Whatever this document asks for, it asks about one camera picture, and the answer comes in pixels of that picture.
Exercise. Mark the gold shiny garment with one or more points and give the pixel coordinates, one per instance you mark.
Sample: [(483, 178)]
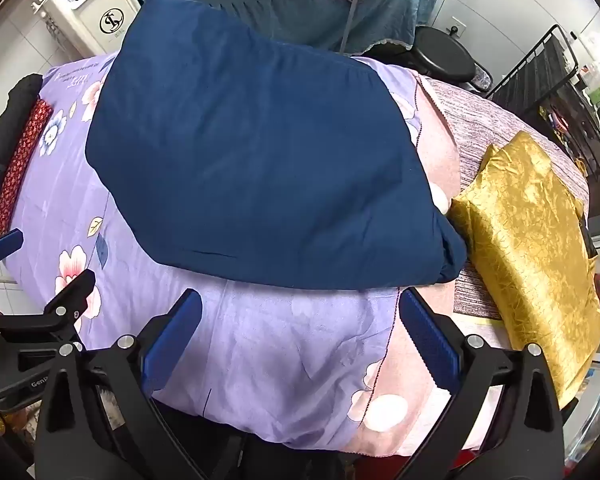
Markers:
[(525, 250)]

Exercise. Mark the red patterned cloth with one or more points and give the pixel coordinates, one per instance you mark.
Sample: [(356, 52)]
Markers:
[(22, 160)]

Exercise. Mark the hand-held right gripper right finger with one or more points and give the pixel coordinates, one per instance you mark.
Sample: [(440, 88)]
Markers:
[(430, 345)]

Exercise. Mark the grey striped bed sheet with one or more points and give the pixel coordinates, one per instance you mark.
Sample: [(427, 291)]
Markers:
[(490, 120)]

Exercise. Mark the purple floral quilt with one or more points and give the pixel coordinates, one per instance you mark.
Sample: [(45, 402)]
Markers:
[(260, 350)]

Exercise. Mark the white wall socket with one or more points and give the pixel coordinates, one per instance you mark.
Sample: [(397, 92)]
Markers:
[(457, 26)]

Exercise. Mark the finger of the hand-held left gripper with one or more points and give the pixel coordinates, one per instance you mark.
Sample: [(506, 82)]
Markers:
[(75, 291), (2, 250)]

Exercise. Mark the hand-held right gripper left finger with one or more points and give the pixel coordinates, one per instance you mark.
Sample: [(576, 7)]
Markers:
[(176, 340)]

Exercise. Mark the navy blue jacket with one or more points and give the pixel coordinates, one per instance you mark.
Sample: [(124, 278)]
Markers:
[(255, 160)]

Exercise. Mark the white wheeled machine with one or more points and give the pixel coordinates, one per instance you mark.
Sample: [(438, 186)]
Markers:
[(105, 0)]

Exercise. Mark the black round stool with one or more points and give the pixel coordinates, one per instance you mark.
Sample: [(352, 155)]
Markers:
[(440, 50)]

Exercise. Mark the black metal cart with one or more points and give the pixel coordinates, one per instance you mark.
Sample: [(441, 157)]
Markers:
[(540, 75)]

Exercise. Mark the black quilted garment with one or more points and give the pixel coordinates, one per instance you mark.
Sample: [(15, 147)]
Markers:
[(10, 110)]

